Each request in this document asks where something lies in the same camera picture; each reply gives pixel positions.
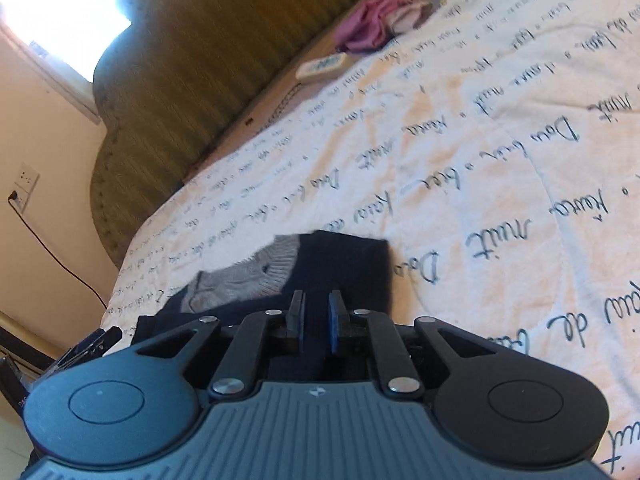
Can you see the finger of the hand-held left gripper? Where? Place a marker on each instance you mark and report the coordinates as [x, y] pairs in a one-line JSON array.
[[82, 351]]

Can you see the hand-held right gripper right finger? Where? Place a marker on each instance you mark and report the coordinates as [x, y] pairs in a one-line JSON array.
[[334, 324]]

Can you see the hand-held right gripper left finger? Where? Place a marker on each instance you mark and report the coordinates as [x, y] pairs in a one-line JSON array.
[[297, 321]]

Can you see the grey and navy knit sweater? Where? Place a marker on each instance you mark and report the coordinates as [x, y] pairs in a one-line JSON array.
[[340, 266]]

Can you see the white blanket with script print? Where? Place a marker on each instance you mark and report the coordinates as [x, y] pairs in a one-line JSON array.
[[500, 160]]

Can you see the white remote control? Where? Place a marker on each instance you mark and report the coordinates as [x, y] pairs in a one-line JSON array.
[[321, 66]]

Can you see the green ribbed headboard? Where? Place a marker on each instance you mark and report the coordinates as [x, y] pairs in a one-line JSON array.
[[200, 60]]

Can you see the purple cloth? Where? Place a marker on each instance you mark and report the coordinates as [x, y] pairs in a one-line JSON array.
[[365, 22]]

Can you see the pale grey cloth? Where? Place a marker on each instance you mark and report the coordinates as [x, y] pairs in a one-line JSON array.
[[407, 16]]

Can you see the bright window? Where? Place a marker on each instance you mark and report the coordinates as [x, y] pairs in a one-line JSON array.
[[55, 5]]

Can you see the white wall outlet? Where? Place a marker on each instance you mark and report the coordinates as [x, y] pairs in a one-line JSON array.
[[24, 186]]

